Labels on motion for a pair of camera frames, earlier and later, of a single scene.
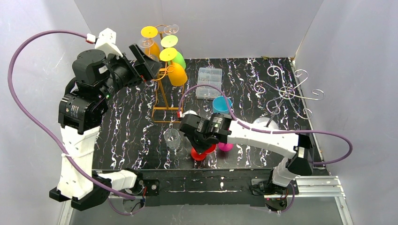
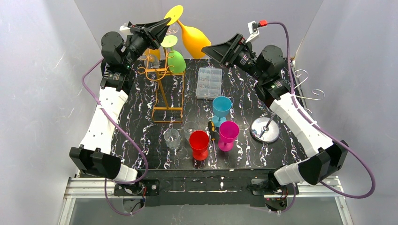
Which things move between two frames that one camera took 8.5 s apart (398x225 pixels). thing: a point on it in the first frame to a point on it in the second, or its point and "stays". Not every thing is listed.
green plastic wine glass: [170, 41] stays
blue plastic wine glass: [219, 105] stays
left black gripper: [134, 66] to [148, 33]
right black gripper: [193, 131] to [233, 51]
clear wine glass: [171, 29] stays
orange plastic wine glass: [177, 76] to [193, 39]
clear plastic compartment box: [211, 76] stays
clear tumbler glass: [172, 138] stays
